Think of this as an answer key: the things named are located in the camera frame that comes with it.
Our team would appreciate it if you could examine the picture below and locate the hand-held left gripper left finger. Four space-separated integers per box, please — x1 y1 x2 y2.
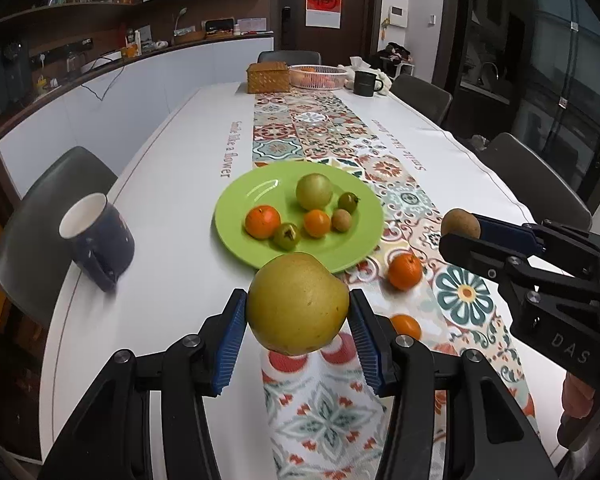
40 287 248 480

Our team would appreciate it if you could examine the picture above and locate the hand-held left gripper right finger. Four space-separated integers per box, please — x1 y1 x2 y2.
347 289 556 480

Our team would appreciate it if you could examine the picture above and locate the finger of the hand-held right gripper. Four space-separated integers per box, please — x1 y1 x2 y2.
472 214 548 256
439 231 526 286

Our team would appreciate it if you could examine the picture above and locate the orange mandarin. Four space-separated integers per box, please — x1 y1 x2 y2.
390 314 423 342
244 205 282 240
303 209 331 238
387 253 424 291

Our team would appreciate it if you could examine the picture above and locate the yellow pear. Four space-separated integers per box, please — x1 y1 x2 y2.
246 252 351 356

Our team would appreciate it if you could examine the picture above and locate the green plate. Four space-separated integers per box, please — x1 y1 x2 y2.
215 161 385 275

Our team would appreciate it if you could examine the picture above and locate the green pear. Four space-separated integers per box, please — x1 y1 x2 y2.
295 173 334 211

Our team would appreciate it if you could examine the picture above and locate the person's right hand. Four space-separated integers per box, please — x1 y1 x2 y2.
561 372 600 419

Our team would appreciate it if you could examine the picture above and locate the grey chair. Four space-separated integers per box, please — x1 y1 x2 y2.
390 74 453 126
480 132 593 233
0 146 118 328
257 50 322 66

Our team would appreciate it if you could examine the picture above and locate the patterned table runner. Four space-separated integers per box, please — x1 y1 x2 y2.
252 91 538 480

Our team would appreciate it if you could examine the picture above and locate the dark blue mug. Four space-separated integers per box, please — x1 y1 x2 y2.
59 192 135 292

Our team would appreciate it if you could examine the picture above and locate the glass sliding door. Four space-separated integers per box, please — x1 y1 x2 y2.
522 0 600 201

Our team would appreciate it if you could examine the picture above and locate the black mug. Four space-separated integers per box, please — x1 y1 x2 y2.
352 71 385 97

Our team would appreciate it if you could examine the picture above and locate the dark bag on stool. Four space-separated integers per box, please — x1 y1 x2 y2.
377 42 416 76

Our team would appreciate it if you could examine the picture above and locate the pink plastic basket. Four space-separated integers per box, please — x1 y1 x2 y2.
288 64 348 91

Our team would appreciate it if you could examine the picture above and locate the white lower cabinet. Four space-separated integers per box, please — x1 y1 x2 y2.
0 35 276 181

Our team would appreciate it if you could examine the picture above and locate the woven wicker box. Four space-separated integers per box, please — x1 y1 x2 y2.
245 61 290 94

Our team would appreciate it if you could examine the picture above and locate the dark wooden door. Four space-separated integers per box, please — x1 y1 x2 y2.
275 0 376 61

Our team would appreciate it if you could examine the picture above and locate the black box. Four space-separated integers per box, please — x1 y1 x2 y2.
201 19 235 38

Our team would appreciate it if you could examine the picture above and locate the white framed card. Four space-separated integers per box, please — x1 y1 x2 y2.
237 16 268 35

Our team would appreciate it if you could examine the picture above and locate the black countertop appliance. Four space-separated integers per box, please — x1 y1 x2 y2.
0 40 33 113

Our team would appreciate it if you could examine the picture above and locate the black cable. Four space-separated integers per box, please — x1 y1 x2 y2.
82 57 126 101

